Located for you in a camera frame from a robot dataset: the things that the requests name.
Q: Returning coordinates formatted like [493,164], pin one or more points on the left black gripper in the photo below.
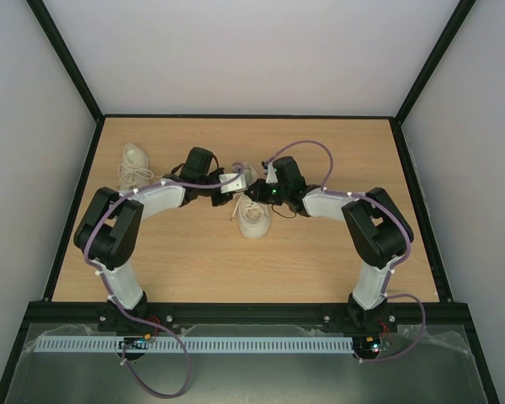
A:
[219,201]

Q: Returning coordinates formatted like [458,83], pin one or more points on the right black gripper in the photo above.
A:
[260,190]

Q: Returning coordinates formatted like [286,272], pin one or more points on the white lace sneaker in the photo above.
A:
[253,218]
[134,169]

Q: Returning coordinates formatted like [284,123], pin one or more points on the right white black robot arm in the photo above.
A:
[380,234]

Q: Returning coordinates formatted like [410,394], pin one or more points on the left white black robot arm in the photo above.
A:
[108,231]

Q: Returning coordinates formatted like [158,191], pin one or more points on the white lace sneaker tied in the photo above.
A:
[134,169]

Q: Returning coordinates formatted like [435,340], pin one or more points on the left controller board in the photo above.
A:
[137,342]

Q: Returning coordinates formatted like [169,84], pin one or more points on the controller board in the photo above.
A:
[372,345]
[137,342]

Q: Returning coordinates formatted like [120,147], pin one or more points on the right controller board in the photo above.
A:
[372,345]

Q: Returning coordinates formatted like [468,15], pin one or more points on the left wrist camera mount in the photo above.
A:
[232,182]

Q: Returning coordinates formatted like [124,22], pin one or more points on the black aluminium frame rail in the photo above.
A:
[442,313]

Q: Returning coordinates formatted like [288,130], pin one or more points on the light blue slotted cable duct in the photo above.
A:
[200,345]

